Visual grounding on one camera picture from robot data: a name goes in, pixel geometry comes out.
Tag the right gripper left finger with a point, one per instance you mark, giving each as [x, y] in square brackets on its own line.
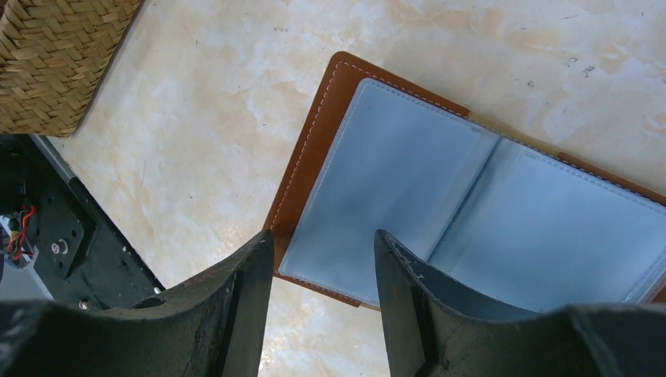
[212, 324]

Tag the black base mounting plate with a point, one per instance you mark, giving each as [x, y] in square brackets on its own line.
[56, 240]

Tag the woven straw divided tray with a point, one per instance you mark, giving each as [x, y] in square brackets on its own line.
[54, 54]

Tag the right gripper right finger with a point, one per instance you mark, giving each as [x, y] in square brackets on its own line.
[433, 325]

